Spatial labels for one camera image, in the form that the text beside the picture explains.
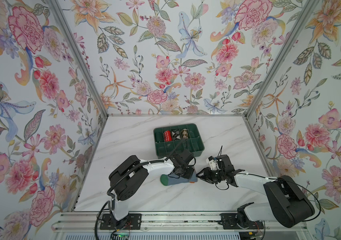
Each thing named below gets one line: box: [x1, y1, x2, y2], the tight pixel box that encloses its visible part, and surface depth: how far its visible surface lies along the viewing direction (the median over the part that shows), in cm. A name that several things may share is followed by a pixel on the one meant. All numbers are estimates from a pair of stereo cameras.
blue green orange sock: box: [160, 170, 198, 186], surface depth 88 cm
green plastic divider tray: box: [153, 123, 205, 159], surface depth 105 cm
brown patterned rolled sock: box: [181, 128, 189, 140], surface depth 105 cm
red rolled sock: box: [164, 130, 173, 142], surface depth 103 cm
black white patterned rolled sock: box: [172, 129, 182, 141], surface depth 105 cm
